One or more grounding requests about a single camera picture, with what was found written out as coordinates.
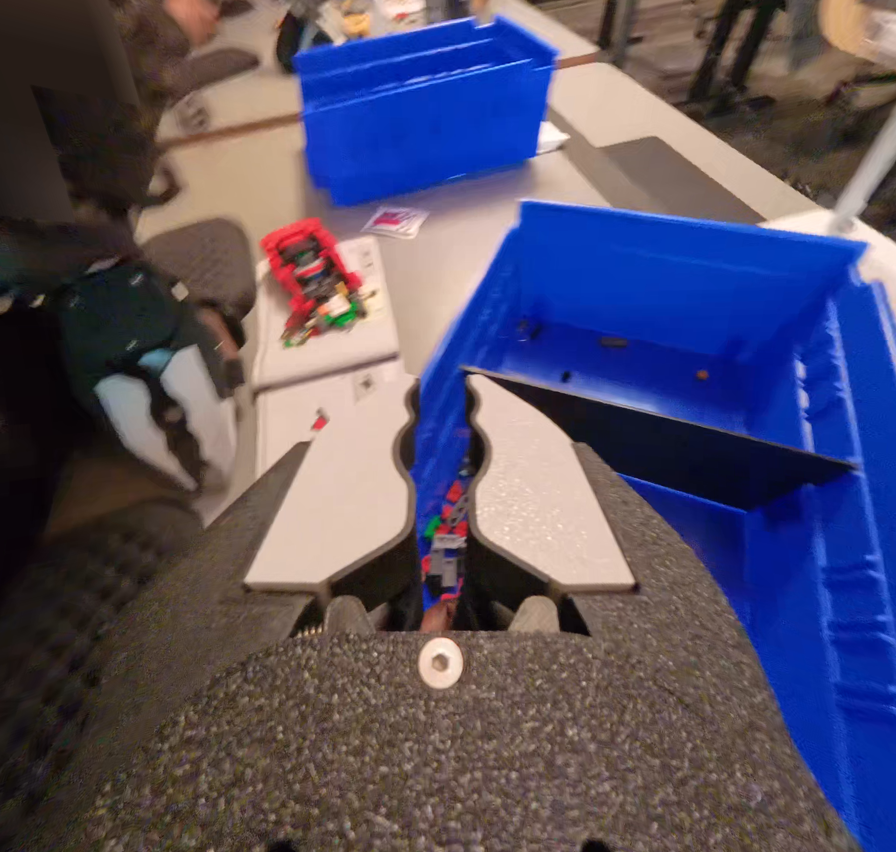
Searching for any white pole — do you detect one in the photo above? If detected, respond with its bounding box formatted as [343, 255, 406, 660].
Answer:
[833, 113, 896, 231]

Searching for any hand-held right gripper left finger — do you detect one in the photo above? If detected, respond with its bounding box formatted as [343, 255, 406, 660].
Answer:
[244, 375, 421, 594]

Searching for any pile of lego pieces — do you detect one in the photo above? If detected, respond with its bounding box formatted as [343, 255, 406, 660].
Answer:
[419, 456, 473, 600]

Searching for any black bin divider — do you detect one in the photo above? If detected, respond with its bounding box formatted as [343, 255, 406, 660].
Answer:
[463, 365, 861, 511]

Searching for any small blue plastic bin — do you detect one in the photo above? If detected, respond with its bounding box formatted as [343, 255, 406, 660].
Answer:
[293, 15, 560, 208]

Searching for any white lego instruction booklet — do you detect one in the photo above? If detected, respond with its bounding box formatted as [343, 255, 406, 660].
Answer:
[251, 236, 421, 478]

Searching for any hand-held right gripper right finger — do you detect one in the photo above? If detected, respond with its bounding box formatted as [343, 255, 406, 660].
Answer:
[465, 373, 638, 594]

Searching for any black metal stand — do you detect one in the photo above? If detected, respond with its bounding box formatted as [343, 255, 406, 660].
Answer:
[689, 0, 795, 100]

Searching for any red lego car model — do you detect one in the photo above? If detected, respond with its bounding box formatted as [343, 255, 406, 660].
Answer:
[260, 218, 370, 347]

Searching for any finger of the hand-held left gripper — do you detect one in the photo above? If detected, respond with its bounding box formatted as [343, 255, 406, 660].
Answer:
[94, 372, 204, 493]
[164, 344, 239, 479]

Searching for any person's left hand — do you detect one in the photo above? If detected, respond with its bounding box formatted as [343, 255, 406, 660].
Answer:
[199, 302, 248, 387]

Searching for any pale round wooden board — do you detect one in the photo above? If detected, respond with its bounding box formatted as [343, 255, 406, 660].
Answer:
[819, 0, 896, 55]

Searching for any large blue plastic bin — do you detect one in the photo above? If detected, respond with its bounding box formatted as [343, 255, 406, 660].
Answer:
[409, 200, 896, 852]

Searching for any clear plastic bag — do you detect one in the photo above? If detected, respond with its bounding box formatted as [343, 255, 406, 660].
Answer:
[360, 204, 429, 239]

